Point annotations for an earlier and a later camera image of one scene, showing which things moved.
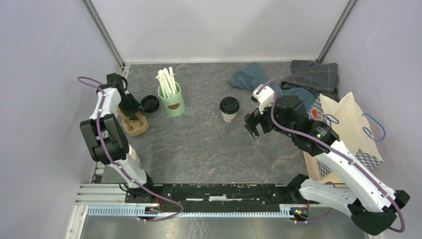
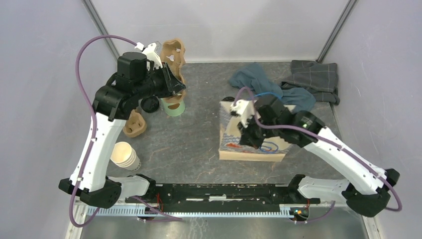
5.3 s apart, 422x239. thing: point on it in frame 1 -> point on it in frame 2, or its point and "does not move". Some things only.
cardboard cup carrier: x=134 y=127 does not move
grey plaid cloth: x=320 y=78 does not move
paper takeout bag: x=347 y=121 -> x=272 y=149
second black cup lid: x=150 y=104 does not move
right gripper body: x=265 y=119 -> x=255 y=133
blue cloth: x=247 y=78 does not move
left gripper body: x=130 y=106 -> x=162 y=83
